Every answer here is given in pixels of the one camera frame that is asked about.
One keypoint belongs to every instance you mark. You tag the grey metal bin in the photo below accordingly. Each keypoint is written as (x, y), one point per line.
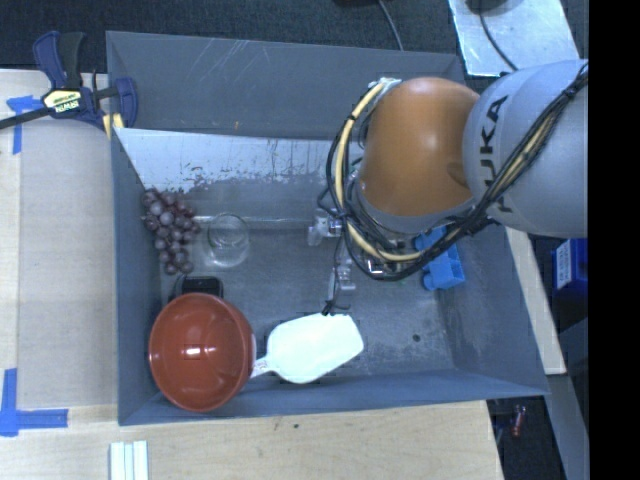
(280, 93)

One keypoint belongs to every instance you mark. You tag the clear glass cup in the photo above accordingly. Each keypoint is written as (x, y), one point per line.
(228, 240)

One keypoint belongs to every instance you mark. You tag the white plastic scoop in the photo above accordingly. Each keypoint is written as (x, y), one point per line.
(315, 345)

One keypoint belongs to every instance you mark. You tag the small black box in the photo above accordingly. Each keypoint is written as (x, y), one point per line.
(202, 285)

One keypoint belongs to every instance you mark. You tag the red-brown bowl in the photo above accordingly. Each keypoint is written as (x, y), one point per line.
(200, 353)

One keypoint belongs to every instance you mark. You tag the blue toy block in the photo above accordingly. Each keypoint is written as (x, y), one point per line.
(445, 268)

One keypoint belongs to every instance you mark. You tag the purple grape bunch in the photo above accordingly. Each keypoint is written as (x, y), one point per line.
(170, 230)

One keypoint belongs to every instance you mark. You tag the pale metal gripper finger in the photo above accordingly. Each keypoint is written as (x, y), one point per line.
(318, 229)
(345, 276)

